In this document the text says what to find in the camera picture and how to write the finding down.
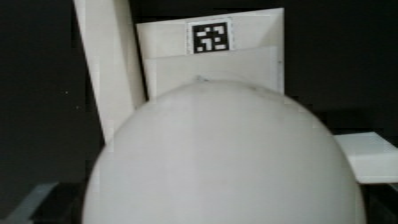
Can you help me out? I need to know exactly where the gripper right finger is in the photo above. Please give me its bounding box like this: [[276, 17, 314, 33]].
[[363, 184, 398, 224]]

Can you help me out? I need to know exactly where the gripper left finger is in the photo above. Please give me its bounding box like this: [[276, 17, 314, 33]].
[[0, 182, 59, 224]]

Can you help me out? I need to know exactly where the white lamp bulb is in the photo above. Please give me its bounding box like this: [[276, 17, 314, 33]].
[[83, 81, 367, 224]]

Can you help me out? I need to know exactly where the white lamp base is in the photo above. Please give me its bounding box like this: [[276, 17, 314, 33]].
[[138, 8, 285, 97]]

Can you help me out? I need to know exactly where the white L-shaped fence wall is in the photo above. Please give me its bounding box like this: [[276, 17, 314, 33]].
[[72, 0, 398, 185]]

